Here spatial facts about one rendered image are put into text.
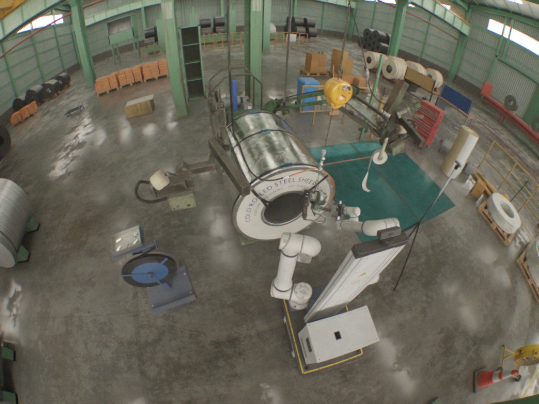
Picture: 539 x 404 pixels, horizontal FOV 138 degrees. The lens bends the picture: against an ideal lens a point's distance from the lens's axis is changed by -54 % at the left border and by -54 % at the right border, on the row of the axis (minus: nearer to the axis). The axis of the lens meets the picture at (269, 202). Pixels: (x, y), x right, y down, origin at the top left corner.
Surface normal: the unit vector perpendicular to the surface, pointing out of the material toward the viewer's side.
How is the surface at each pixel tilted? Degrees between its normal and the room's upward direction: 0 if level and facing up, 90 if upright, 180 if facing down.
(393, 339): 0
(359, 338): 0
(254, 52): 90
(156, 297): 0
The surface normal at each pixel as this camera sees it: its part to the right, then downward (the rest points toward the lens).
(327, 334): 0.04, -0.68
